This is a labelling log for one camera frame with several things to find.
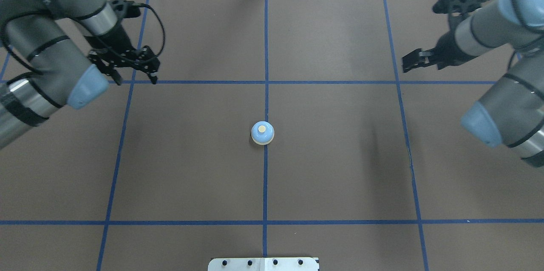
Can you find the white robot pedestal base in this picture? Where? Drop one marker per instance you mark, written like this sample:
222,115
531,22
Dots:
265,264

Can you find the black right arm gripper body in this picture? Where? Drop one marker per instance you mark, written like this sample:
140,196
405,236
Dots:
448,52

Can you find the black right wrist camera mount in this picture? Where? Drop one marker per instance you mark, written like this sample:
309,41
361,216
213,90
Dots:
461,7

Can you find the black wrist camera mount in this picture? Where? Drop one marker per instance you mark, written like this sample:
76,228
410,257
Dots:
461,7
125,9

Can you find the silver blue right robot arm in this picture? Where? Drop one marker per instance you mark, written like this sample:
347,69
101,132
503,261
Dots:
505,71

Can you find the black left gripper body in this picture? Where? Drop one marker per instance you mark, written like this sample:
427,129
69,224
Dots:
117,40

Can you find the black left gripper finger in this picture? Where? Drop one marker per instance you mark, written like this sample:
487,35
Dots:
116,77
152,76

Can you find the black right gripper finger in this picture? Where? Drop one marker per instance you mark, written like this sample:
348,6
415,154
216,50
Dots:
418,59

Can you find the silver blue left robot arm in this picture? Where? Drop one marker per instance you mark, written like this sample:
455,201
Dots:
71,49

